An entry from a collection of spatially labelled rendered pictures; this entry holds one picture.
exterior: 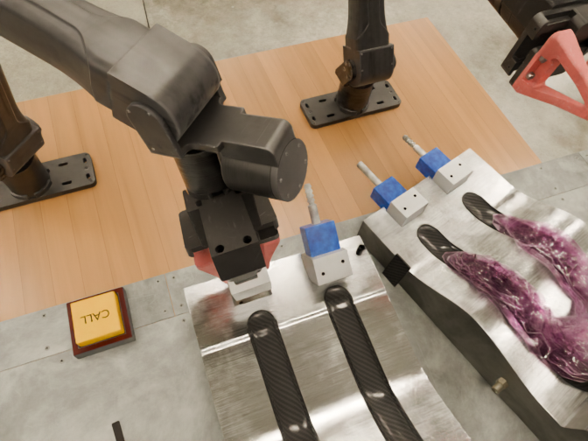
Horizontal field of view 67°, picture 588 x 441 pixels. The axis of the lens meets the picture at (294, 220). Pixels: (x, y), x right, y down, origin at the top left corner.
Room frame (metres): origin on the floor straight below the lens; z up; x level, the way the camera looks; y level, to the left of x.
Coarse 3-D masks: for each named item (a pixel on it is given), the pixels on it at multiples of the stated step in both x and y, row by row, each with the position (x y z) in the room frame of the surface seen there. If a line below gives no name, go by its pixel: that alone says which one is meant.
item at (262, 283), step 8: (264, 272) 0.21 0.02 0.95; (256, 280) 0.20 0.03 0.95; (264, 280) 0.20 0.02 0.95; (232, 288) 0.18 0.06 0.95; (240, 288) 0.19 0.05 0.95; (248, 288) 0.19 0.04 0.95; (256, 288) 0.19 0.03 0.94; (264, 288) 0.20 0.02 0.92; (240, 296) 0.18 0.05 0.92; (248, 296) 0.19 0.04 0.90
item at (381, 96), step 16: (384, 80) 0.73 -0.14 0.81; (320, 96) 0.66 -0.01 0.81; (336, 96) 0.66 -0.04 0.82; (352, 96) 0.63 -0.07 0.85; (368, 96) 0.65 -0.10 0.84; (384, 96) 0.69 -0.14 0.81; (304, 112) 0.61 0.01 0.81; (320, 112) 0.62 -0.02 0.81; (336, 112) 0.63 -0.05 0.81; (352, 112) 0.63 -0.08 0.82; (368, 112) 0.64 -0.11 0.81
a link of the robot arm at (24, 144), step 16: (0, 64) 0.35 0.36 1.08; (0, 80) 0.34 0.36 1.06; (0, 96) 0.34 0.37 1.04; (0, 112) 0.33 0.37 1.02; (16, 112) 0.35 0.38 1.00; (0, 128) 0.32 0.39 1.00; (16, 128) 0.34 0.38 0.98; (32, 128) 0.37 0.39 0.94; (0, 144) 0.32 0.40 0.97; (16, 144) 0.34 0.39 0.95; (32, 144) 0.36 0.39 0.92; (0, 160) 0.31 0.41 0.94; (16, 160) 0.32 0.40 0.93
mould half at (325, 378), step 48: (192, 288) 0.20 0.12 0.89; (288, 288) 0.22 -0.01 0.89; (384, 288) 0.24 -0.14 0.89; (240, 336) 0.14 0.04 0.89; (288, 336) 0.15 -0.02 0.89; (336, 336) 0.17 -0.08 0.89; (384, 336) 0.18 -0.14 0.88; (240, 384) 0.09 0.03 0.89; (336, 384) 0.11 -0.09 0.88; (240, 432) 0.04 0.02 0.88; (336, 432) 0.05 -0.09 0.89; (432, 432) 0.07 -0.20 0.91
